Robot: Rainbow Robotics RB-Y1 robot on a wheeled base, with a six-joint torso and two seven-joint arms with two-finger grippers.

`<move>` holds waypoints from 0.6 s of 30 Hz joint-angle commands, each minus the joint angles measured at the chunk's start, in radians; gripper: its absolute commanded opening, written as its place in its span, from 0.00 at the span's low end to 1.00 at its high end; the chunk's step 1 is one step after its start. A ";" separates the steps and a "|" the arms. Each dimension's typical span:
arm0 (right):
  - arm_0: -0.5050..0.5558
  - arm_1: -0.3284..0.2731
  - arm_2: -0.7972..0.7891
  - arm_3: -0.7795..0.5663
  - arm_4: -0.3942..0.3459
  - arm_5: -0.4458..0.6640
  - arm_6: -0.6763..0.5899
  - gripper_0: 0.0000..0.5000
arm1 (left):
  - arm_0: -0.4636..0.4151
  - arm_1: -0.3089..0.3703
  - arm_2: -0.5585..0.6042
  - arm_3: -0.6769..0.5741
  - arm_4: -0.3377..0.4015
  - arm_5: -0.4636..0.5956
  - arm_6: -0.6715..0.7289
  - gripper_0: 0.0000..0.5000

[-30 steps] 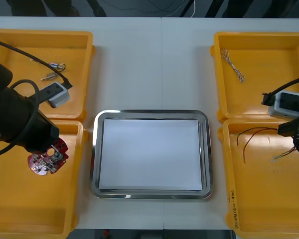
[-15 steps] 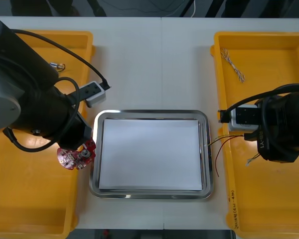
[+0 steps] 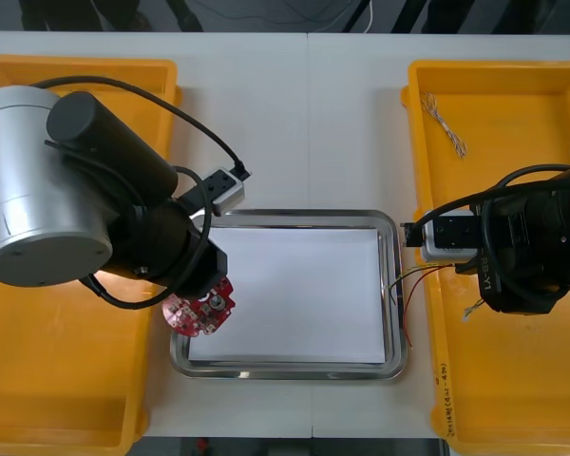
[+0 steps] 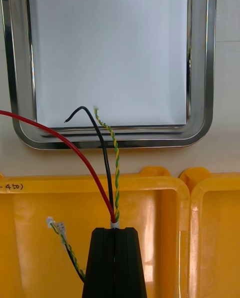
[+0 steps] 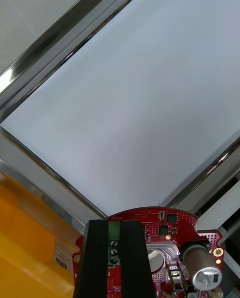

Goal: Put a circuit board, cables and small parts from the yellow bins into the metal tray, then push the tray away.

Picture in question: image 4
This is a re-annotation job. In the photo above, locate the yellow-orange plastic bin with handwriting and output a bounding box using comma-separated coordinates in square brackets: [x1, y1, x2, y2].
[0, 166, 191, 298]

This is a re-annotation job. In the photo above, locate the red black green-yellow wire harness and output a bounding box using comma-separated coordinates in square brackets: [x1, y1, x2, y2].
[0, 105, 121, 283]

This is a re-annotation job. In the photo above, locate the steel tray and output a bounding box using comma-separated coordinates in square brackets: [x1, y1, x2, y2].
[0, 0, 218, 150]

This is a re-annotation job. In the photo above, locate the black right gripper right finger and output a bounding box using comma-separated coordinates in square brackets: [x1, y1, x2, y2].
[113, 227, 148, 298]

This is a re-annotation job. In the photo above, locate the white sheet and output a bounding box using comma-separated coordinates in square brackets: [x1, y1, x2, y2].
[26, 0, 190, 128]

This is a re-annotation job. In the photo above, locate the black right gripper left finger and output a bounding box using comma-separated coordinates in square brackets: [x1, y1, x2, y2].
[81, 227, 116, 298]

